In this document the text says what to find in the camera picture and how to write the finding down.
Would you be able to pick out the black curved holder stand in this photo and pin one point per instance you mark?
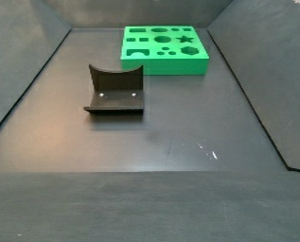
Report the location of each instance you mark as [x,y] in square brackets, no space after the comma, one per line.
[118,90]

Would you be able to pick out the green shape sorter block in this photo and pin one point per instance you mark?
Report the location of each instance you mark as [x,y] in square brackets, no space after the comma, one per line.
[167,50]

